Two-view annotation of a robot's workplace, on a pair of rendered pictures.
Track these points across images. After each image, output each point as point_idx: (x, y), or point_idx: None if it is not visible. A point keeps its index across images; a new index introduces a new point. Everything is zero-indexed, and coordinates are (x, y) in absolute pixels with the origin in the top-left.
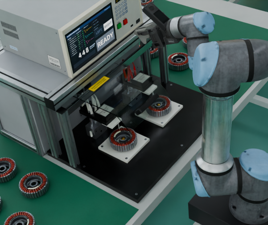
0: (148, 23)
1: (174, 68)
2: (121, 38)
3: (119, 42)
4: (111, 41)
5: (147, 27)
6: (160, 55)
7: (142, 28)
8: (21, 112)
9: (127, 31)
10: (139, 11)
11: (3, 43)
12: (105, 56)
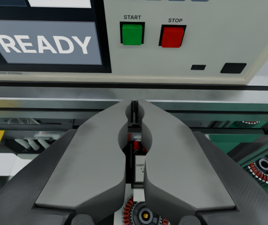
0: (208, 141)
1: (245, 168)
2: (135, 80)
3: (119, 84)
4: (84, 65)
5: (146, 179)
6: (232, 156)
7: (144, 131)
8: None
9: (170, 75)
10: (265, 42)
11: None
12: (30, 91)
